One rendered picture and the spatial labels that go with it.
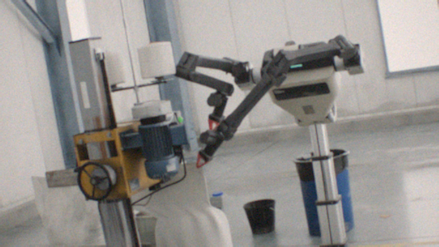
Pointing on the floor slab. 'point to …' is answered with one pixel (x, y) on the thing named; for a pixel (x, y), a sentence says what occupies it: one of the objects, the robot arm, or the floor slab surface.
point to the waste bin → (308, 187)
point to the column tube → (121, 225)
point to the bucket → (260, 215)
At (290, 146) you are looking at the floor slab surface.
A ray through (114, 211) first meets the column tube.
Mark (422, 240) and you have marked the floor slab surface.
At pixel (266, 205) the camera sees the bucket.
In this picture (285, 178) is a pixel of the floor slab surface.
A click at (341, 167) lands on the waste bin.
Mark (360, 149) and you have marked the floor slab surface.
